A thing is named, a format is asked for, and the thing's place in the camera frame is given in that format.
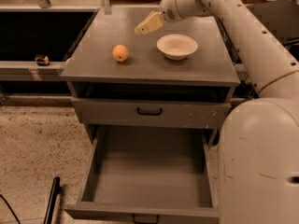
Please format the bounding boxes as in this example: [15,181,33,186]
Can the black bar on floor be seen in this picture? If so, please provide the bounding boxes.
[43,176,61,224]

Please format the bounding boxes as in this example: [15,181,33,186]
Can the closed grey upper drawer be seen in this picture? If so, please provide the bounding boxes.
[72,98,231,129]

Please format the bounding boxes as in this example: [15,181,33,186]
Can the small object on rail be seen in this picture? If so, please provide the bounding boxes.
[35,54,50,66]

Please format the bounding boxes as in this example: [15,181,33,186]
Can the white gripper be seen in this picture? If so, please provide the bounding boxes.
[135,0,180,35]

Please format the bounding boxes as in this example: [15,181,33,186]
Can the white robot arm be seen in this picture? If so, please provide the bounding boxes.
[135,0,299,224]

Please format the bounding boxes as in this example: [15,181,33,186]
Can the white bowl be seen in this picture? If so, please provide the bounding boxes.
[156,35,198,61]

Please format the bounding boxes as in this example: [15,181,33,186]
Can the orange fruit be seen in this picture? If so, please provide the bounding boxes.
[112,45,129,63]

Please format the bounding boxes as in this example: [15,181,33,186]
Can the grey drawer cabinet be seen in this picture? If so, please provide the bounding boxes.
[61,7,239,143]

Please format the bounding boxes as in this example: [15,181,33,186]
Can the open grey middle drawer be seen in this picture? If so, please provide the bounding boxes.
[64,126,219,224]

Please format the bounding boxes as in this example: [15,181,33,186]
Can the black cable on floor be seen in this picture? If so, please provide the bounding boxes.
[0,193,22,224]

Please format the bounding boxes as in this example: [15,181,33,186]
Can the black stand with board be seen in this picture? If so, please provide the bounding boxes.
[248,0,299,59]

